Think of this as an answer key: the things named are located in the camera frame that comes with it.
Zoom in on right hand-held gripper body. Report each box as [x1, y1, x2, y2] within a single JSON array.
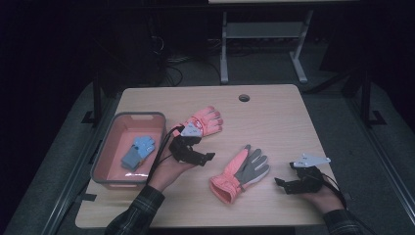
[[288, 153, 332, 196]]

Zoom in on pink glove with red print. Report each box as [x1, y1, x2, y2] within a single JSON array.
[[170, 105, 224, 139]]

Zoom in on black stand post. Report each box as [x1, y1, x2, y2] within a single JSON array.
[[81, 72, 103, 127], [358, 70, 388, 127]]

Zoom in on grey metal rail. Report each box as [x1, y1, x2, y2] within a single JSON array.
[[344, 96, 415, 226], [40, 96, 115, 235]]

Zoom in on white metal stand frame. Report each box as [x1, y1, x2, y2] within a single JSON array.
[[219, 9, 314, 84]]

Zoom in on person's left hand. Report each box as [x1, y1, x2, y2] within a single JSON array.
[[148, 143, 198, 194]]

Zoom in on black floor cables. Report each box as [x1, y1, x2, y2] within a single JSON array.
[[161, 53, 223, 88]]

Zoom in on pink glove with grey palm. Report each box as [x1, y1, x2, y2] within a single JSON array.
[[208, 144, 271, 206]]

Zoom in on person's right hand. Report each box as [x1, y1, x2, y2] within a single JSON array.
[[298, 184, 346, 215]]

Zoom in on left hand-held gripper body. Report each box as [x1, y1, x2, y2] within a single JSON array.
[[168, 124, 206, 165]]

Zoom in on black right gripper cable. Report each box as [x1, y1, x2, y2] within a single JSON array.
[[321, 174, 376, 235]]

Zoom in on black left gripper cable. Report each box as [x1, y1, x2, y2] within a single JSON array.
[[146, 125, 186, 184]]

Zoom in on pink plastic basin grey rim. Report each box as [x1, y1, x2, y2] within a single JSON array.
[[90, 111, 168, 191]]

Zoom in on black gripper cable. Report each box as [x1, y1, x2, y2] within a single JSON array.
[[146, 125, 186, 184], [321, 174, 376, 235]]

